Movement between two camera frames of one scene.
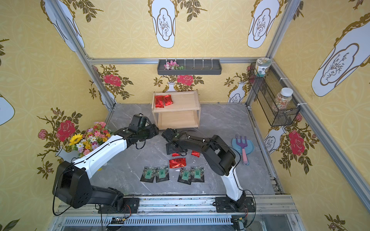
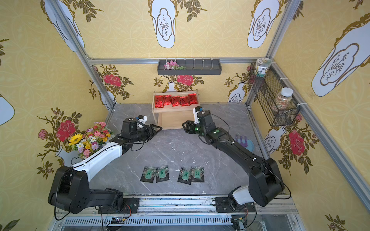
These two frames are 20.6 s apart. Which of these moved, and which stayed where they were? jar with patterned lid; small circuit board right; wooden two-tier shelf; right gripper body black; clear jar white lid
Moved: right gripper body black
Stayed: jar with patterned lid; wooden two-tier shelf; clear jar white lid; small circuit board right
